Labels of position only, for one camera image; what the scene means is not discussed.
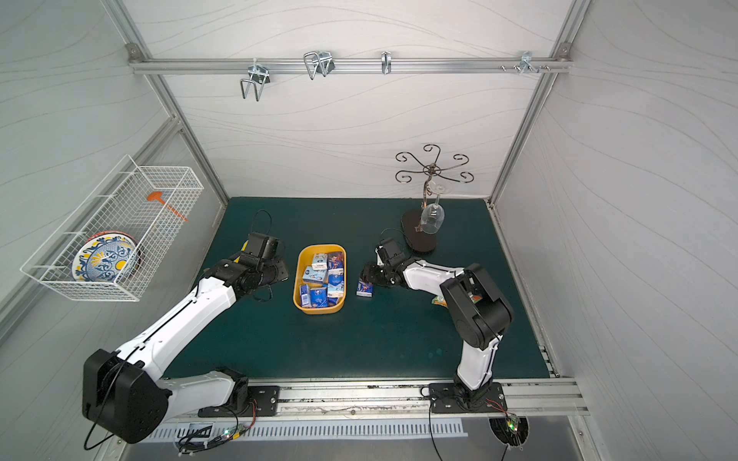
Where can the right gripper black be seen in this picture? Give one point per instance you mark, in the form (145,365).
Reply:
(370,274)

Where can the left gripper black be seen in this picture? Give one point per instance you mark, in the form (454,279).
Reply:
(276,271)

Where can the purple anime tissue pack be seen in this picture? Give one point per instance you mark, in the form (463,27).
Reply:
(364,289)

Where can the yellow plastic storage box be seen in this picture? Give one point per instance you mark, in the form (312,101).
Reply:
(320,285)

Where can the dark purple tissue pack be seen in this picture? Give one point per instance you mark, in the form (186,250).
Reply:
(336,263)

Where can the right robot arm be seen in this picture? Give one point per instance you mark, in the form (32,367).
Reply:
(480,312)

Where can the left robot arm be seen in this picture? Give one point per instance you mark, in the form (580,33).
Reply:
(125,392)

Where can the light blue anime tissue pack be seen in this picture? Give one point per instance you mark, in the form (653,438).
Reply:
(311,276)

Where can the black metal glass stand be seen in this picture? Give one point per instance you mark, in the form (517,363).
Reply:
(434,175)

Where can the blue Tempo tissue pack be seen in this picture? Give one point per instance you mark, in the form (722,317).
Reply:
(319,297)

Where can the clear wine glass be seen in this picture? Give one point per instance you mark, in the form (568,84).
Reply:
(432,217)

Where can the green table mat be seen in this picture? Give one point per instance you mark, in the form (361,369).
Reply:
(395,333)

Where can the green snack bag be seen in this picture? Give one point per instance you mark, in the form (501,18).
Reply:
(439,300)

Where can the orange plastic spoon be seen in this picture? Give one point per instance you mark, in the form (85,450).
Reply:
(157,196)

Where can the blue yellow patterned plate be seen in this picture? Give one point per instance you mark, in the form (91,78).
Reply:
(107,257)

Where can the metal double hook left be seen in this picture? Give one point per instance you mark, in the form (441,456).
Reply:
(257,77)

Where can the metal double hook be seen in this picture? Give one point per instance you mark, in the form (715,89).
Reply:
(319,63)
(257,77)

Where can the small metal hook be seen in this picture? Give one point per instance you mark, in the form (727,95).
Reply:
(386,63)

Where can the metal double hook middle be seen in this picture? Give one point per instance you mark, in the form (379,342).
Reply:
(319,63)

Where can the metal hook right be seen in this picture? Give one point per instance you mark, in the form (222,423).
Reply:
(526,65)

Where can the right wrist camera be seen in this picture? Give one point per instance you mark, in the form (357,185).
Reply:
(390,253)

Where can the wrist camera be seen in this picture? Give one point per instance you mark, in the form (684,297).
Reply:
(390,253)
(262,246)

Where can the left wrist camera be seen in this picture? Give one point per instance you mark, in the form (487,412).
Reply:
(262,246)

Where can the white wire basket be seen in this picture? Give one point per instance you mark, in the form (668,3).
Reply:
(117,204)

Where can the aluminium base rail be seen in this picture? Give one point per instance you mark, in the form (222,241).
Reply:
(402,399)

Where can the aluminium top rail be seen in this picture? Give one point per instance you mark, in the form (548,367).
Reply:
(344,66)

